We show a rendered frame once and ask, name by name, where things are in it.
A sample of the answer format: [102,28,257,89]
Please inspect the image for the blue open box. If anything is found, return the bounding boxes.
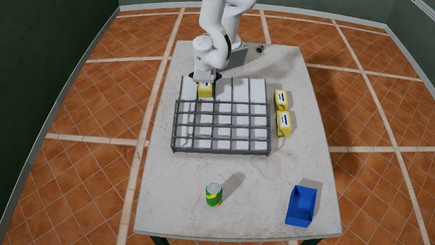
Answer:
[285,187,317,228]

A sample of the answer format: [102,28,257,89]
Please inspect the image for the grey metal grid rack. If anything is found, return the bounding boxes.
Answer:
[175,102,267,151]

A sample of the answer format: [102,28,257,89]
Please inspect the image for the yellow butter carton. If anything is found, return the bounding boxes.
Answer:
[198,82,212,98]
[275,110,292,137]
[273,90,288,113]

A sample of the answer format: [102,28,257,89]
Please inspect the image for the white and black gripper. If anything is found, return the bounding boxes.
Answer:
[189,65,222,86]

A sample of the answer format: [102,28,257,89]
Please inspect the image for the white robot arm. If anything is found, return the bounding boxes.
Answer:
[193,0,257,83]

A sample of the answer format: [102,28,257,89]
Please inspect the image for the green and yellow drink can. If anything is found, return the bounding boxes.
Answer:
[205,182,222,207]

